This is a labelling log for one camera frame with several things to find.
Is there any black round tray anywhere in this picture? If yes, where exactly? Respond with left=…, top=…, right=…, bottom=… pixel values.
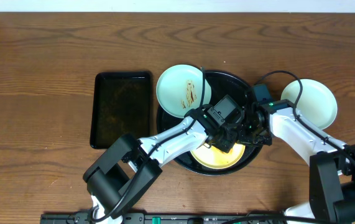
left=156, top=70, right=262, bottom=175

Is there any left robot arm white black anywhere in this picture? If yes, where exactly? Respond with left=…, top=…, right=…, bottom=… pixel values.
left=83, top=105, right=244, bottom=223

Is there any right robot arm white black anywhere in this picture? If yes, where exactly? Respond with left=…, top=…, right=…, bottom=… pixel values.
left=239, top=100, right=355, bottom=223

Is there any black rectangular tray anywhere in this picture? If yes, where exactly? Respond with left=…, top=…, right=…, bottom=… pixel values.
left=90, top=71, right=152, bottom=149

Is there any mint plate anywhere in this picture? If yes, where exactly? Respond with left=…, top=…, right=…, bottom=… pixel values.
left=297, top=79, right=338, bottom=129
left=156, top=65, right=203, bottom=118

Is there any mint plate top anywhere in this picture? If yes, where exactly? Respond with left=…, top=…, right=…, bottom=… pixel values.
left=156, top=65, right=203, bottom=118

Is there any yellow plate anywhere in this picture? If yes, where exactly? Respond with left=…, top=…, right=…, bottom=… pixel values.
left=190, top=144, right=246, bottom=169

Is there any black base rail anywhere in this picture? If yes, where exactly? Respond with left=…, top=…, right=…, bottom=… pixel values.
left=39, top=212, right=290, bottom=224

